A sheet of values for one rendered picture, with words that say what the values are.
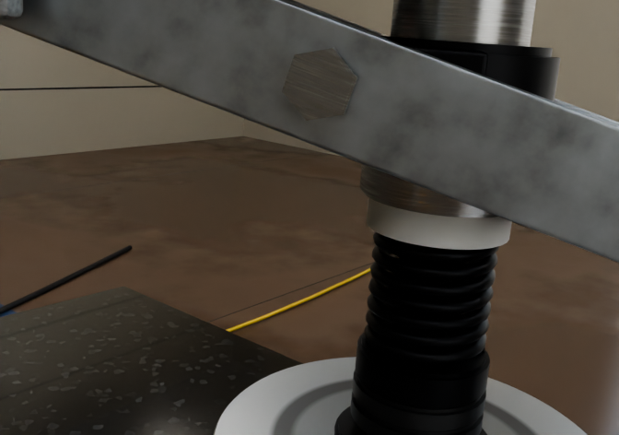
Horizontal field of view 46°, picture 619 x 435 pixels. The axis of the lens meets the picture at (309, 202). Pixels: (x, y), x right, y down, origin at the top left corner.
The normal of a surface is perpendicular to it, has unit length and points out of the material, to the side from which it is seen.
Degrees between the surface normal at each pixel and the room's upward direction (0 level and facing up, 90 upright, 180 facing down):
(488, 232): 90
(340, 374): 0
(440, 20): 90
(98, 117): 90
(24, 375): 0
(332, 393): 0
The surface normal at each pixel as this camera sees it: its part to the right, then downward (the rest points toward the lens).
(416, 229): -0.42, 0.18
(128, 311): 0.07, -0.97
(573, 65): -0.63, 0.14
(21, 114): 0.77, 0.20
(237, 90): -0.14, 0.22
